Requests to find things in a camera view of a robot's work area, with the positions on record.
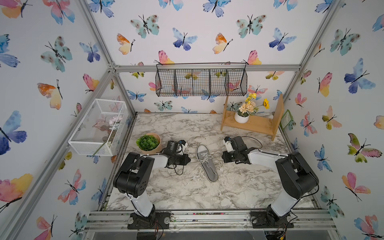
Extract grey canvas sneaker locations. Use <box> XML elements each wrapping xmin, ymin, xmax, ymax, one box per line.
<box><xmin>196</xmin><ymin>145</ymin><xmax>219</xmax><ymax>183</ymax></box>

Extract white shoelace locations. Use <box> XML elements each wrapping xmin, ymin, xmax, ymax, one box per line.
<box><xmin>193</xmin><ymin>155</ymin><xmax>216</xmax><ymax>169</ymax></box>

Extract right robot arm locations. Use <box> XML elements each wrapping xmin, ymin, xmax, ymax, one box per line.
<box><xmin>222</xmin><ymin>136</ymin><xmax>319</xmax><ymax>218</ymax></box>

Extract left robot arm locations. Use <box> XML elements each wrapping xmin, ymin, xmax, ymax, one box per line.
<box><xmin>113</xmin><ymin>140</ymin><xmax>191</xmax><ymax>219</ymax></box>

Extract green plant in terracotta pot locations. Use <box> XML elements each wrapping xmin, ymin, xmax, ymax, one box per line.
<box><xmin>136</xmin><ymin>133</ymin><xmax>162</xmax><ymax>155</ymax></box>

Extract wooden shelf rack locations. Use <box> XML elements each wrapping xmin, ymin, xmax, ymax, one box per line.
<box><xmin>221</xmin><ymin>95</ymin><xmax>284</xmax><ymax>141</ymax></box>

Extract flowers in white pot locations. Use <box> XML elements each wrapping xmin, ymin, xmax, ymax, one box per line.
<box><xmin>234</xmin><ymin>93</ymin><xmax>270</xmax><ymax>124</ymax></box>

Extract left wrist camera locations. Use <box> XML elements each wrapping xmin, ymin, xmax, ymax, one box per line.
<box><xmin>176</xmin><ymin>140</ymin><xmax>188</xmax><ymax>155</ymax></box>

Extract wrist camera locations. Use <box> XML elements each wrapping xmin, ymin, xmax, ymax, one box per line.
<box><xmin>223</xmin><ymin>137</ymin><xmax>234</xmax><ymax>153</ymax></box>
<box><xmin>176</xmin><ymin>140</ymin><xmax>188</xmax><ymax>155</ymax></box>

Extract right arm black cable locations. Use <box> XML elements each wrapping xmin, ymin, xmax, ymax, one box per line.
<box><xmin>241</xmin><ymin>136</ymin><xmax>264</xmax><ymax>150</ymax></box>

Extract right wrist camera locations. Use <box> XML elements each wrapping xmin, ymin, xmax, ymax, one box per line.
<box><xmin>223</xmin><ymin>137</ymin><xmax>234</xmax><ymax>153</ymax></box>

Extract green framed wall card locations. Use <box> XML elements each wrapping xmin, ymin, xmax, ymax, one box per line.
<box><xmin>280</xmin><ymin>110</ymin><xmax>295</xmax><ymax>130</ymax></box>

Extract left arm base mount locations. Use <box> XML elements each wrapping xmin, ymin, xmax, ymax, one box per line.
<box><xmin>127</xmin><ymin>209</ymin><xmax>171</xmax><ymax>230</ymax></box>

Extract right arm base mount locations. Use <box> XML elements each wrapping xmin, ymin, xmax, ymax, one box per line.
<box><xmin>250</xmin><ymin>205</ymin><xmax>294</xmax><ymax>229</ymax></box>

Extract white mesh wall basket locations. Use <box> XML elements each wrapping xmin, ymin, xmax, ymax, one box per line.
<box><xmin>68</xmin><ymin>99</ymin><xmax>128</xmax><ymax>157</ymax></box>

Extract black wire wall basket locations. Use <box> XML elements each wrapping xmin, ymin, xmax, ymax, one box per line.
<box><xmin>155</xmin><ymin>63</ymin><xmax>248</xmax><ymax>97</ymax></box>

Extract aluminium front rail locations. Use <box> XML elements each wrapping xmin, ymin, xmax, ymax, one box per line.
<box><xmin>85</xmin><ymin>209</ymin><xmax>337</xmax><ymax>233</ymax></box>

